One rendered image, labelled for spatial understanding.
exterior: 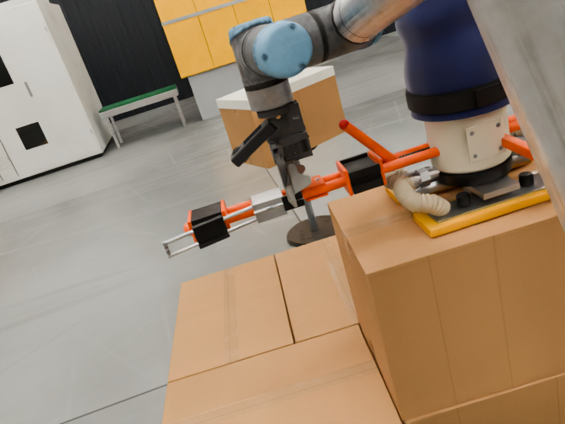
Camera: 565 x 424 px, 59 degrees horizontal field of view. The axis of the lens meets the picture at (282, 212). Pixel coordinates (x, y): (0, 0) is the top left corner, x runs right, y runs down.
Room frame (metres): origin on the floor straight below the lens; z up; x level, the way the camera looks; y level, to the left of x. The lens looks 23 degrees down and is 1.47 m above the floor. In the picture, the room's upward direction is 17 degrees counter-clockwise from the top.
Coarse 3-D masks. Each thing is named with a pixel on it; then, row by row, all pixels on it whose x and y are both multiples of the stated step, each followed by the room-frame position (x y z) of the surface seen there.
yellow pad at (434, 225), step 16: (528, 176) 0.93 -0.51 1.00; (464, 192) 0.95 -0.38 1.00; (512, 192) 0.93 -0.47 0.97; (528, 192) 0.91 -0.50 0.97; (544, 192) 0.90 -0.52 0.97; (464, 208) 0.93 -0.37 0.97; (480, 208) 0.91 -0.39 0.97; (496, 208) 0.90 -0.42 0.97; (512, 208) 0.89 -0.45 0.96; (432, 224) 0.91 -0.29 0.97; (448, 224) 0.89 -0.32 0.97; (464, 224) 0.89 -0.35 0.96
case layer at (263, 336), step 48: (336, 240) 1.78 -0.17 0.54; (192, 288) 1.75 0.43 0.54; (240, 288) 1.64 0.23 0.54; (288, 288) 1.54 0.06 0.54; (336, 288) 1.45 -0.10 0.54; (192, 336) 1.43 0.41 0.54; (240, 336) 1.34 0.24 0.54; (288, 336) 1.27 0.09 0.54; (336, 336) 1.20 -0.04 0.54; (192, 384) 1.18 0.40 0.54; (240, 384) 1.12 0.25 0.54; (288, 384) 1.06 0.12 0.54; (336, 384) 1.01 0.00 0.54; (384, 384) 0.96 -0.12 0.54; (528, 384) 0.83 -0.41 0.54
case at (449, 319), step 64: (384, 192) 1.19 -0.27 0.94; (448, 192) 1.08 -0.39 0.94; (384, 256) 0.88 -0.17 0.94; (448, 256) 0.84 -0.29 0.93; (512, 256) 0.84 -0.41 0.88; (384, 320) 0.84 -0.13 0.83; (448, 320) 0.84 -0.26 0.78; (512, 320) 0.84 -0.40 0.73; (448, 384) 0.84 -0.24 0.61; (512, 384) 0.84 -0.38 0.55
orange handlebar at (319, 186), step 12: (516, 120) 1.02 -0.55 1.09; (504, 144) 0.94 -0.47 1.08; (516, 144) 0.90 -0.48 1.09; (408, 156) 1.01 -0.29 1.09; (420, 156) 1.01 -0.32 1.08; (432, 156) 1.01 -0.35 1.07; (528, 156) 0.86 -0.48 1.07; (384, 168) 1.00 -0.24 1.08; (396, 168) 1.01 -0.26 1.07; (312, 180) 1.04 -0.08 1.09; (324, 180) 1.04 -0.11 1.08; (336, 180) 1.01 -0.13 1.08; (312, 192) 1.00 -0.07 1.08; (324, 192) 1.00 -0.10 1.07; (240, 204) 1.04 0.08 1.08; (240, 216) 1.00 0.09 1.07
